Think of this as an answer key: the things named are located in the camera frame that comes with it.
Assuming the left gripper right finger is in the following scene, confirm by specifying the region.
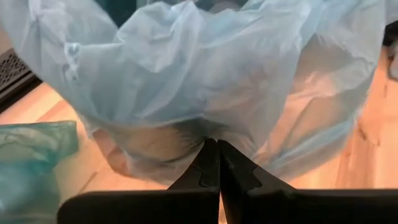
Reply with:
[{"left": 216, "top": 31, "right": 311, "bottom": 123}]
[{"left": 217, "top": 139, "right": 398, "bottom": 224}]

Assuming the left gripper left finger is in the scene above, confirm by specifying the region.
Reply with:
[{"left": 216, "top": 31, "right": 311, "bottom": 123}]
[{"left": 57, "top": 138, "right": 221, "bottom": 224}]

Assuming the light blue trash bag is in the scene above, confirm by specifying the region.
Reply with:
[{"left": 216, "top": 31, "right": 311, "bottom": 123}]
[{"left": 0, "top": 0, "right": 388, "bottom": 184}]

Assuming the teal trash bag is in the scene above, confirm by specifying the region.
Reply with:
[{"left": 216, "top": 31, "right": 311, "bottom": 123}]
[{"left": 0, "top": 120, "right": 79, "bottom": 224}]

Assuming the black perforated computer case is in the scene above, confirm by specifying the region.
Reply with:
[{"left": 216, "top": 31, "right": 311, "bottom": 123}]
[{"left": 0, "top": 48, "right": 43, "bottom": 113}]

